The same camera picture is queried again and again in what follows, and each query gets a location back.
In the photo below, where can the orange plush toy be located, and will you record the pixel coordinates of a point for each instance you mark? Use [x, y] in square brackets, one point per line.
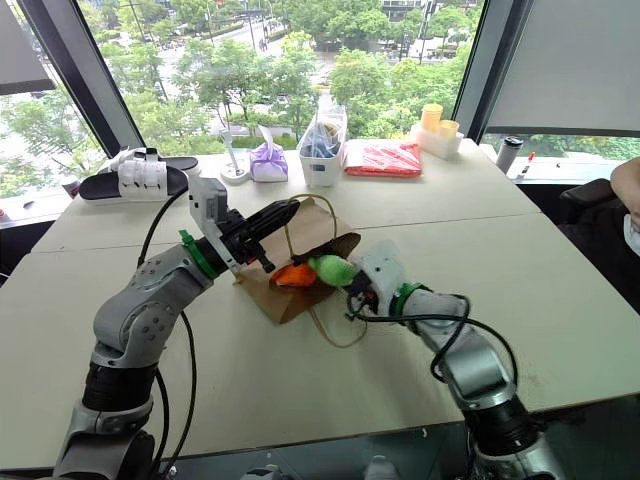
[295, 276]

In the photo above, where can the white stand with round base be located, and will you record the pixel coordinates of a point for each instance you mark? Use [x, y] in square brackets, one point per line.
[233, 172]

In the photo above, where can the red folded plastic bag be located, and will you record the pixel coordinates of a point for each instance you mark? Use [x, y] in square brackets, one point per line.
[382, 159]

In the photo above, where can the white bin with sundries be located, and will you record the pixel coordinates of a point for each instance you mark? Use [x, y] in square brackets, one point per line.
[320, 167]

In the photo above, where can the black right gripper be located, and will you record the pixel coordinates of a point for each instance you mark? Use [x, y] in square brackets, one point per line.
[359, 296]

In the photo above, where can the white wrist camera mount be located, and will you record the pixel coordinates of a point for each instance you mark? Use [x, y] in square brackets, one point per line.
[210, 205]
[382, 277]

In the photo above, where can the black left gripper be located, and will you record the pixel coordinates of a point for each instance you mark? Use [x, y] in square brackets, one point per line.
[238, 241]

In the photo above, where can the silver thermos with black lid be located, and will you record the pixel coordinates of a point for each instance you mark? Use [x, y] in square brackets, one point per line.
[508, 155]

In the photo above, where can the grey roller blind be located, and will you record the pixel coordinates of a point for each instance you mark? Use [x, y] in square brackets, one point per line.
[570, 65]
[20, 55]

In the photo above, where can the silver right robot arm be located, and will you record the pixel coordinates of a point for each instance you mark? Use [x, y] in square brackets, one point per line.
[475, 365]

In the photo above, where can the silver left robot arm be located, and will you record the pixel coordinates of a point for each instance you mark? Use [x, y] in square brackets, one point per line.
[145, 310]

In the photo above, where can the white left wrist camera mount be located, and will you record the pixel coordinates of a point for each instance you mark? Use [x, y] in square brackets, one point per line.
[210, 205]

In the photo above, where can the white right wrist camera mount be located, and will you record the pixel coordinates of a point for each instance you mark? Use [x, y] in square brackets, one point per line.
[382, 277]

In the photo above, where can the green plush toy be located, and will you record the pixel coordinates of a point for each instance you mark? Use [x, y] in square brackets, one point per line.
[332, 270]

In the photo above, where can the purple and white tissue pack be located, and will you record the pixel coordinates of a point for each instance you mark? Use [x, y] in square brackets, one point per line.
[268, 165]

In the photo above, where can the tall yellow cup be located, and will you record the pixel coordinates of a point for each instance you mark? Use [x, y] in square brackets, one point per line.
[431, 117]

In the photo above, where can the black chair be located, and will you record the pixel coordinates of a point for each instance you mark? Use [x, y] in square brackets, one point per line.
[595, 235]

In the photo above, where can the marker pen with red cap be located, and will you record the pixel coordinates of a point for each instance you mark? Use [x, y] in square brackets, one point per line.
[526, 165]

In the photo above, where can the brown paper bag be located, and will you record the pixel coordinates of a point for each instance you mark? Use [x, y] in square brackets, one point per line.
[280, 300]

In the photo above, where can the white rectangular tray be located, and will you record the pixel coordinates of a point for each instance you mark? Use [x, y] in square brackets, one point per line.
[442, 144]

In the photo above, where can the person's bare forearm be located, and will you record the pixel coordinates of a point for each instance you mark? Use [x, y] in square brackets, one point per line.
[626, 180]

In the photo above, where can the grey rounded shape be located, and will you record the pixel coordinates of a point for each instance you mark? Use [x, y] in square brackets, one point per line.
[265, 473]
[381, 469]

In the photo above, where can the dark window frame post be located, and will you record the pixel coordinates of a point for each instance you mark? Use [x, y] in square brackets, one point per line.
[472, 70]
[80, 75]

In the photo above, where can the short yellow cup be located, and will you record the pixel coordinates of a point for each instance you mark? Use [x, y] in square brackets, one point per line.
[448, 129]

